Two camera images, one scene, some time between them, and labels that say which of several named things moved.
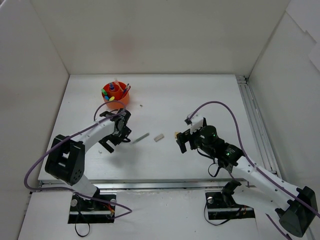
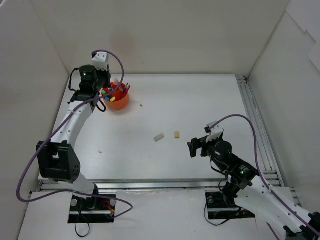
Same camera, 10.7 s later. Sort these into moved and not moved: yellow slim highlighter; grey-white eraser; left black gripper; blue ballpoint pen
Moved: left black gripper
Not moved: yellow slim highlighter; blue ballpoint pen; grey-white eraser
